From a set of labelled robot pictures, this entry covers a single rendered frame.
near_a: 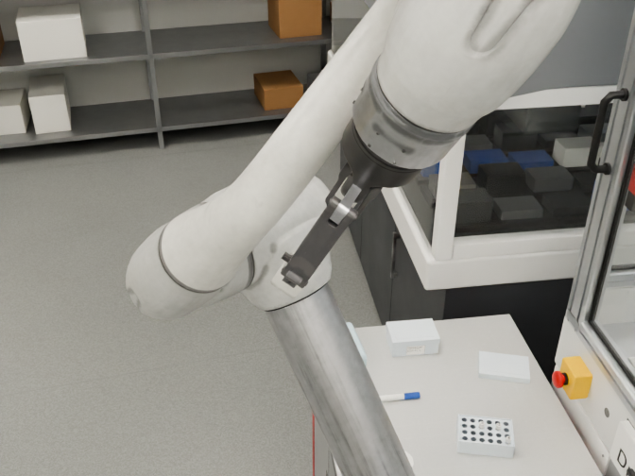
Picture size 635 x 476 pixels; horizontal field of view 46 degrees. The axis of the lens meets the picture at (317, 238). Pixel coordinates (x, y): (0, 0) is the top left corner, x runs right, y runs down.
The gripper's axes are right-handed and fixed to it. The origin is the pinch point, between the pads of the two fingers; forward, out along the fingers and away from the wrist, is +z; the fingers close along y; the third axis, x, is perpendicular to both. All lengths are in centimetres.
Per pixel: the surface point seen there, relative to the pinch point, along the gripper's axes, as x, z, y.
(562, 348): 68, 80, -68
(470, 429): 56, 85, -37
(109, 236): -83, 293, -124
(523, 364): 65, 91, -65
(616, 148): 42, 32, -82
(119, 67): -162, 338, -250
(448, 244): 34, 95, -87
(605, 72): 38, 46, -120
